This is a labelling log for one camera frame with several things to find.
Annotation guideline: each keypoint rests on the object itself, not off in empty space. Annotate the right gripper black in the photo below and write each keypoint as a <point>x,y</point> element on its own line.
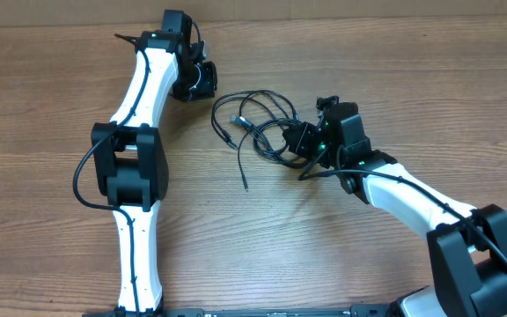
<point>304,133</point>

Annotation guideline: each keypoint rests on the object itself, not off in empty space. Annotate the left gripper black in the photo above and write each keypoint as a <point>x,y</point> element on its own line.
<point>206,89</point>

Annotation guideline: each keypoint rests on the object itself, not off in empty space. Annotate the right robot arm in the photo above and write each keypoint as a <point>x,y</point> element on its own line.
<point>467,246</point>

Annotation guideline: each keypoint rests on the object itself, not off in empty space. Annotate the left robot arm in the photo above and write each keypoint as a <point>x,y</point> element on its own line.
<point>129,158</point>

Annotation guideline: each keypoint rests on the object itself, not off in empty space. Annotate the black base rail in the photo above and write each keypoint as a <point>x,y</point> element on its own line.
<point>275,312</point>

